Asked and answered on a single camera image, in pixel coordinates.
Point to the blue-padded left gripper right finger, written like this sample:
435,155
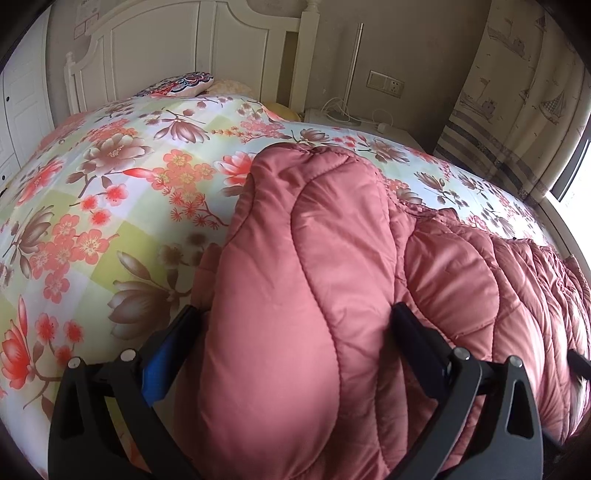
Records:
486,424

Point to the white wooden headboard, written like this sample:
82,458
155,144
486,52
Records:
138,43

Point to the yellow pillow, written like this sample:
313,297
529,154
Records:
279,112

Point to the white bedside table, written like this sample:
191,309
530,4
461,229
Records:
319,117

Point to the window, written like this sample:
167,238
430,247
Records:
565,210

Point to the cream patterned curtain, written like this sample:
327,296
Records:
524,106

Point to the pale peach pillow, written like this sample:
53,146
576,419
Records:
229,88

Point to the white wardrobe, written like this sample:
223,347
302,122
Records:
25,110

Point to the pink quilted comforter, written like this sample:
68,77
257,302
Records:
299,377

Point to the colourful patterned cushion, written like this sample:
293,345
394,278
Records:
188,85

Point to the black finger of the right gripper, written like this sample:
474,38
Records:
579,365

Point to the silver lamp pole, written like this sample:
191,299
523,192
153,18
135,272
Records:
352,66

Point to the wall power socket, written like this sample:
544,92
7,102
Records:
385,84

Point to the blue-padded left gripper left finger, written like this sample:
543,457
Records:
104,425

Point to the floral bed sheet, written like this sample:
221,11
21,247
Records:
101,230

